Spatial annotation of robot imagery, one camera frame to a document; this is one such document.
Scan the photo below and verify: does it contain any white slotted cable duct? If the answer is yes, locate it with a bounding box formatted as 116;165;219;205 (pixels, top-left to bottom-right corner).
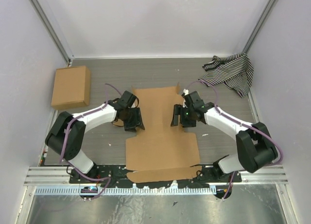
35;186;217;196

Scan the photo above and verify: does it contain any black white striped cloth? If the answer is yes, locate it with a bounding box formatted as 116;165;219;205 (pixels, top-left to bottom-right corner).
199;53;254;98

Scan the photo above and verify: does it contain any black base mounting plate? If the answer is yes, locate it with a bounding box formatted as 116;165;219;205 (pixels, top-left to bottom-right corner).
69;164;242;189

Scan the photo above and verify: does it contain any closed brown cardboard box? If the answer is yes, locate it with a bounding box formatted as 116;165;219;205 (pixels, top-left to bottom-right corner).
51;66;91;110

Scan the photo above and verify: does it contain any right aluminium corner post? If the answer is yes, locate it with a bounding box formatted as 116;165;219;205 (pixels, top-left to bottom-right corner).
242;0;278;54

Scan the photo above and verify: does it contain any left aluminium corner post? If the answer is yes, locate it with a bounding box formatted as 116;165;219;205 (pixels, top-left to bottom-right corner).
29;0;72;65

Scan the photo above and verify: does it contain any aluminium corner post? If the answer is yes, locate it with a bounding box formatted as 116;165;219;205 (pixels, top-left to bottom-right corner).
29;0;72;65
242;0;278;54

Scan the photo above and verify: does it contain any brown cardboard box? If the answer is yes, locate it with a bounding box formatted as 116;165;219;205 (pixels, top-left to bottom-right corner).
125;85;200;172
51;66;91;110

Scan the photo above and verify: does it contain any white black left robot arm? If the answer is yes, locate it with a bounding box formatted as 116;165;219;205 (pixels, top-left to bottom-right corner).
45;91;145;184

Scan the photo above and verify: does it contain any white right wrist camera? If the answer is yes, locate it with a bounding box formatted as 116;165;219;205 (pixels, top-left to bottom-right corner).
181;89;189;107

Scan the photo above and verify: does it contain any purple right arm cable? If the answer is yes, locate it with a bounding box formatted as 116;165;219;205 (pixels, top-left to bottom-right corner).
184;79;284;200

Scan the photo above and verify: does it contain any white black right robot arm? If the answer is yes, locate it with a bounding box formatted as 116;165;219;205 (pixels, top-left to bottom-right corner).
126;87;278;183

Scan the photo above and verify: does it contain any aluminium front rail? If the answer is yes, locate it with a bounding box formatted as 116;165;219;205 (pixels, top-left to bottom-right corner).
24;164;288;186

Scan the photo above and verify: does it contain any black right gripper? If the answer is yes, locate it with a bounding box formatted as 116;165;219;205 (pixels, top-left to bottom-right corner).
171;104;197;128

